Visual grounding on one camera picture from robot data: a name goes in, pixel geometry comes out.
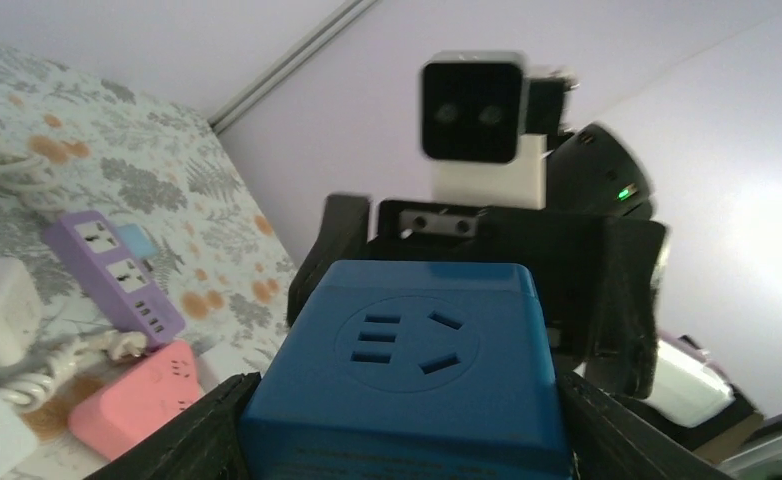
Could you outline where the purple power strip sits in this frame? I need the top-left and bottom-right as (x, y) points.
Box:
(41, 210), (186, 349)

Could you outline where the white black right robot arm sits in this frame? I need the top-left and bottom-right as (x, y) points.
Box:
(286, 123), (667, 399)

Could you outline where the aluminium corner frame rail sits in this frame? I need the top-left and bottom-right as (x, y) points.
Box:
(208, 0), (378, 135)

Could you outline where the white tiger cube socket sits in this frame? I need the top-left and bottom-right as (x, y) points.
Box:
(0, 257), (43, 367)

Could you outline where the white braided cable bundle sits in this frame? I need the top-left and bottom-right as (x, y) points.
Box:
(0, 329), (150, 413)

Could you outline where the pink power strip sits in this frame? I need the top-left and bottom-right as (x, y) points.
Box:
(68, 340), (201, 461)

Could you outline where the blue cube socket adapter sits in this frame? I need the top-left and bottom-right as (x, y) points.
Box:
(238, 260), (573, 479)

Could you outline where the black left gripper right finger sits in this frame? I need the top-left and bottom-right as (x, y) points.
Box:
(556, 371), (729, 480)

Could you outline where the floral patterned table mat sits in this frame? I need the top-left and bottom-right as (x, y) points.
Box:
(0, 45), (295, 479)

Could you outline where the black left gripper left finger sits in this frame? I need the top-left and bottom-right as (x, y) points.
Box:
(89, 373), (261, 480)

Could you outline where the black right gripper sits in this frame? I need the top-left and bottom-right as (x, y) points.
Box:
(286, 193), (667, 399)

